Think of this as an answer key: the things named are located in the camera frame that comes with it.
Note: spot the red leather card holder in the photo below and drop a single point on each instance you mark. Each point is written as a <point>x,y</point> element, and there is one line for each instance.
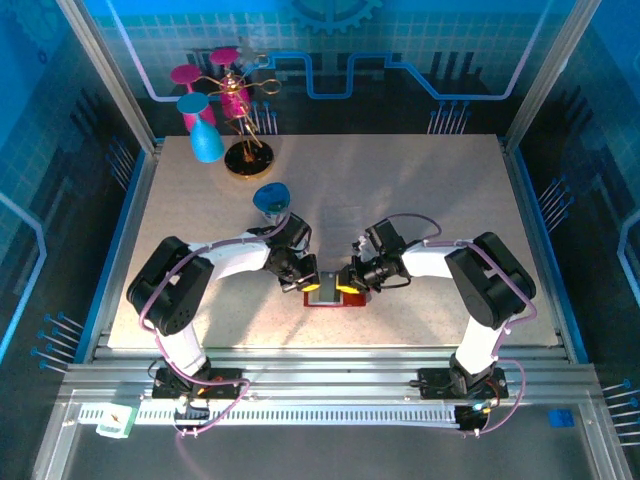
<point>352,301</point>

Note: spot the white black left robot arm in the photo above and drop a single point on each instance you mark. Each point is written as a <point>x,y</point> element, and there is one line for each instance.
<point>235,257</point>

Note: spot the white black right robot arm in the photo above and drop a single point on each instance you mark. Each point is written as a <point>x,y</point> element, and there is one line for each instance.
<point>430,262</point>

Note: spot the clear acrylic card stand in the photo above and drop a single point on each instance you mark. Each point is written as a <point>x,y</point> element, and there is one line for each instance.
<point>340,220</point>

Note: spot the white cup with blue lid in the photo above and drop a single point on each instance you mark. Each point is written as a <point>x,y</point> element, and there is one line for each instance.
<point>272,197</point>

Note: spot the blue glitter wine glass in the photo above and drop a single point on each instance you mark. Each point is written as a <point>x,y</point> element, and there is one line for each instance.
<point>206,145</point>

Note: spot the small black electronics box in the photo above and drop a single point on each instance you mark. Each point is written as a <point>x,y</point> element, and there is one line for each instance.
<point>192,414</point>
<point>470,417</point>

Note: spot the pink glitter wine glass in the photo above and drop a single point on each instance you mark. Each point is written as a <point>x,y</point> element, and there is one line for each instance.
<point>186,74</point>
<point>223,55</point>

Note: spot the green white tag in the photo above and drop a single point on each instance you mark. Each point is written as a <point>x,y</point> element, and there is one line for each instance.
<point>116,421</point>

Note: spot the small blue block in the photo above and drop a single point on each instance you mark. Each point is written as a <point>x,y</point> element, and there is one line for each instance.
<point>561,419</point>

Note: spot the aluminium front rail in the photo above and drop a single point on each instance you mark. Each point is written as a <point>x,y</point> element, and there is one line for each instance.
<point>325,370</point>

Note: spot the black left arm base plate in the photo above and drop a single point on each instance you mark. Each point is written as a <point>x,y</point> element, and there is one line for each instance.
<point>230,374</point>

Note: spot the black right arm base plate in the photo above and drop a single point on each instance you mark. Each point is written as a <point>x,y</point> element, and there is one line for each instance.
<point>432,382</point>

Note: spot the aluminium side rail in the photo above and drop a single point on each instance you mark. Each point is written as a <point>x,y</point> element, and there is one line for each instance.
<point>120,250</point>
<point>541,250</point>

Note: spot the aluminium frame post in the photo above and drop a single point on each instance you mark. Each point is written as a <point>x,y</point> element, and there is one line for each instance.
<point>549,75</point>
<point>111,75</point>

